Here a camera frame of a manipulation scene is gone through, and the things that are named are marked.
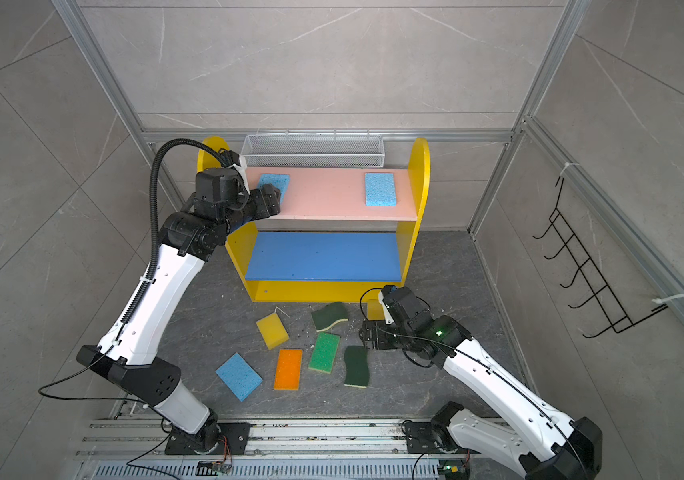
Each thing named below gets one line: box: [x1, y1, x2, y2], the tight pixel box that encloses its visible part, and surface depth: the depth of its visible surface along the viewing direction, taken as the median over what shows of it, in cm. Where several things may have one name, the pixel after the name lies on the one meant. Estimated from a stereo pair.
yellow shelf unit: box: [198, 136, 230, 171], surface depth 57 cm
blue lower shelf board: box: [245, 232, 401, 281], surface depth 96 cm
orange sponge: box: [274, 349, 303, 391], surface depth 85 cm
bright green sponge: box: [308, 332, 341, 374], surface depth 88 cm
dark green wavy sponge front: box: [344, 345, 370, 389], surface depth 85 cm
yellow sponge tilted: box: [256, 312, 290, 350], surface depth 93 cm
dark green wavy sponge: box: [311, 301, 349, 333], surface depth 97 cm
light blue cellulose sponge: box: [365, 173, 397, 207], surface depth 74 cm
